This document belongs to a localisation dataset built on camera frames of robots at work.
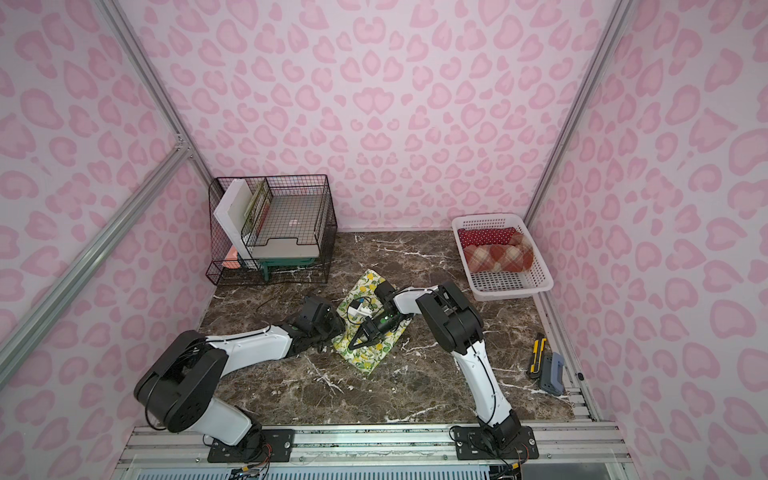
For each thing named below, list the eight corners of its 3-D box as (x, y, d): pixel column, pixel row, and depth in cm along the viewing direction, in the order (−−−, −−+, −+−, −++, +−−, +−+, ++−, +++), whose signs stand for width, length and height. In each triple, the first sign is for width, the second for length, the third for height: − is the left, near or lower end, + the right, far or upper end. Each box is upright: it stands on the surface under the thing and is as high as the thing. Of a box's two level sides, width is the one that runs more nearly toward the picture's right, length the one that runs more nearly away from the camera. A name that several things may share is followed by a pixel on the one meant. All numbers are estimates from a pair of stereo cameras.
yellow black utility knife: (525, 375, 86) (528, 373, 84) (534, 338, 93) (537, 334, 91) (537, 381, 85) (540, 378, 83) (545, 342, 92) (548, 339, 90)
